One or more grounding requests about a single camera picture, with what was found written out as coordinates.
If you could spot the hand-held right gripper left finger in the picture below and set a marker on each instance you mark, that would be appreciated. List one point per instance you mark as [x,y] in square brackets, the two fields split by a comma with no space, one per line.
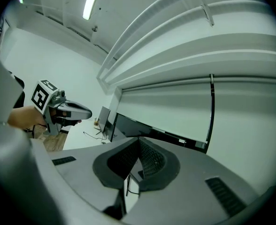
[81,172]

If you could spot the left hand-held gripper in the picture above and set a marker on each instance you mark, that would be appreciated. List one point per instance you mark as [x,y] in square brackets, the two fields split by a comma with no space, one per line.
[41,97]

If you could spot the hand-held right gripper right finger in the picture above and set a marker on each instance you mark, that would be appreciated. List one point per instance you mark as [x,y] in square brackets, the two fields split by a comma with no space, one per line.
[189,196]

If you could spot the thin computer monitor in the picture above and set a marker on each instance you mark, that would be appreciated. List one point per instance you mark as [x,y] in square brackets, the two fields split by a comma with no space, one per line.
[104,118]

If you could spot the small orange desk object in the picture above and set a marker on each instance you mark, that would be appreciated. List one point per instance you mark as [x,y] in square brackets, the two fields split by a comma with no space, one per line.
[95,122]

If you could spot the white desk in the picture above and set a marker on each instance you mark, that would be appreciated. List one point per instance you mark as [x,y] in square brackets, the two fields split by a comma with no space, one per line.
[81,137]

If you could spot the wide white roller blind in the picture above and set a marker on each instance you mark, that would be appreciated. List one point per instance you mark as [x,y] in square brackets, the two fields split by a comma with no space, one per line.
[166,107]

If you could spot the long ceiling light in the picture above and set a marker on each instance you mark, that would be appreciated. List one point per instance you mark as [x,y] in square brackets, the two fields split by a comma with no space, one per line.
[91,2]

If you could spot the white ceiling bracket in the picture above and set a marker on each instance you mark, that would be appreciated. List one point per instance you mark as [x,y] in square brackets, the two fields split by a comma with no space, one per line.
[204,6]

